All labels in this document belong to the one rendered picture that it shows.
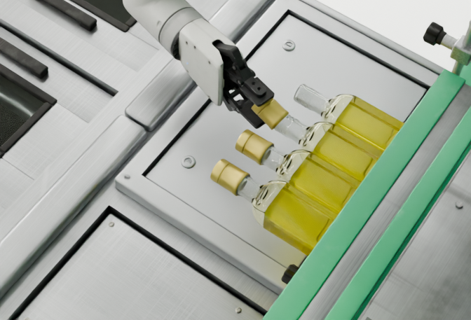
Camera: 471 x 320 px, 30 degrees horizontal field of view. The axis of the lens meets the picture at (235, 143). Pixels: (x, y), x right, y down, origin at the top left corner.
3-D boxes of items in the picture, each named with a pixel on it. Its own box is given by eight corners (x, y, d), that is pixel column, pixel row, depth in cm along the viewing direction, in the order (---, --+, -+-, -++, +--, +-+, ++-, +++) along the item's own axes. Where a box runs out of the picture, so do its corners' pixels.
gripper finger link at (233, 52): (204, 51, 129) (226, 82, 129) (219, 33, 122) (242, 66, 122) (210, 47, 129) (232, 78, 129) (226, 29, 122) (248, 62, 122)
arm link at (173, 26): (160, 61, 136) (172, 72, 135) (158, 23, 129) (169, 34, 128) (198, 37, 139) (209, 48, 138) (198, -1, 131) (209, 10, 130)
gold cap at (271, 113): (283, 118, 128) (262, 97, 128) (292, 109, 125) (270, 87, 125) (268, 133, 126) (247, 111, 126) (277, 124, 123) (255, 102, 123)
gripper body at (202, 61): (167, 68, 135) (214, 115, 131) (165, 24, 127) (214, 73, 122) (205, 44, 138) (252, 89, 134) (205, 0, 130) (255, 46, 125)
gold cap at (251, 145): (273, 152, 125) (248, 136, 126) (275, 138, 121) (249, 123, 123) (259, 169, 123) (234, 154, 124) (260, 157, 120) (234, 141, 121)
